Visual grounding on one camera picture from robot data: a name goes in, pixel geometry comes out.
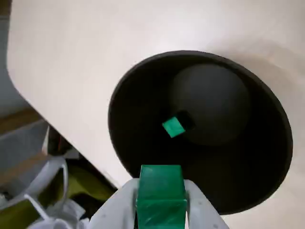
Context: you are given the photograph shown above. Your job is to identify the green cube block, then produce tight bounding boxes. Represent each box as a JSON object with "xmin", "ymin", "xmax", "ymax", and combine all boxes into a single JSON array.
[
  {"xmin": 134, "ymin": 164, "xmax": 188, "ymax": 229},
  {"xmin": 162, "ymin": 116, "xmax": 186, "ymax": 138}
]

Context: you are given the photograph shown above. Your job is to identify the black round pot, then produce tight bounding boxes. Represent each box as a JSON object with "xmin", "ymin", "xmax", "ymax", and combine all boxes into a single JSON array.
[{"xmin": 108, "ymin": 50, "xmax": 293, "ymax": 215}]

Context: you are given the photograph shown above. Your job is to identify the white crumpled cloth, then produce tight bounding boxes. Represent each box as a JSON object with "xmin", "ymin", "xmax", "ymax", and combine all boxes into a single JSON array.
[{"xmin": 30, "ymin": 197, "xmax": 90, "ymax": 229}]

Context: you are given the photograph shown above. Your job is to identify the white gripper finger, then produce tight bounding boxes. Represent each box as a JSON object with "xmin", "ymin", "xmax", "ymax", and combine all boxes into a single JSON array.
[
  {"xmin": 183, "ymin": 180, "xmax": 229, "ymax": 229},
  {"xmin": 89, "ymin": 177, "xmax": 140, "ymax": 229}
]

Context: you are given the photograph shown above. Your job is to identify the yellow-green cloth item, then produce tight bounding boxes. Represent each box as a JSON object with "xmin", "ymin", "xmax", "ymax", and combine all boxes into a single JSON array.
[{"xmin": 66, "ymin": 164, "xmax": 117, "ymax": 200}]

